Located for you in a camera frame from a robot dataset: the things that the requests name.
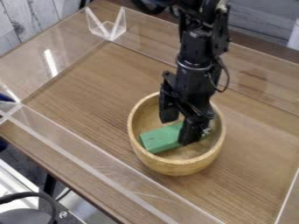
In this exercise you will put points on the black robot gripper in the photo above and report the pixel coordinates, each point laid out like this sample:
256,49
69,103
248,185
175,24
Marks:
185,94

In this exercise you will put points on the green rectangular block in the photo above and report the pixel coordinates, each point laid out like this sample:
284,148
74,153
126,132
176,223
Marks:
161,139

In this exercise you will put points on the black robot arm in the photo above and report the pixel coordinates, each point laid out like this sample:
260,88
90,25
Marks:
203,32

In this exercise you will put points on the light wooden bowl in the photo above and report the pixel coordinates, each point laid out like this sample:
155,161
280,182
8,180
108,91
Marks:
185,159

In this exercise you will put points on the white object at right edge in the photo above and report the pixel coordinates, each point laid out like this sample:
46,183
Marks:
293,38

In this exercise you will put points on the black table leg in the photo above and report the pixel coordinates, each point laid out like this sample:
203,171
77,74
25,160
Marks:
49,184

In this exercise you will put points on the clear acrylic tray wall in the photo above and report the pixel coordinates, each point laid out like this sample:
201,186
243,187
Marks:
73,85

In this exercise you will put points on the clear acrylic corner bracket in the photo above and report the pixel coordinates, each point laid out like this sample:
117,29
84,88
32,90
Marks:
105,29

